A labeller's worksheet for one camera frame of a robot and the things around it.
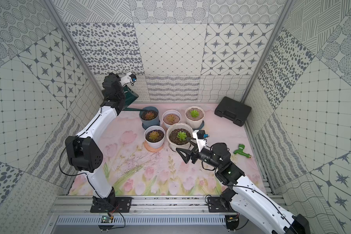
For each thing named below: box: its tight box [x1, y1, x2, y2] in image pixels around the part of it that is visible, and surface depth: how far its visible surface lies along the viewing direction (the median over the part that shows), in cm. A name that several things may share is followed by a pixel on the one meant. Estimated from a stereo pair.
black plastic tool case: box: [214, 96, 252, 127], surface depth 113 cm
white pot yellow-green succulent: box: [143, 125, 166, 149], surface depth 91 cm
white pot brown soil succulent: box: [184, 105, 206, 130], surface depth 100 cm
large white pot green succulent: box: [166, 122, 194, 152], surface depth 90 cm
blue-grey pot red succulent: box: [139, 106, 161, 130], surface depth 103 cm
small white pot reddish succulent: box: [161, 109, 182, 132], surface depth 100 cm
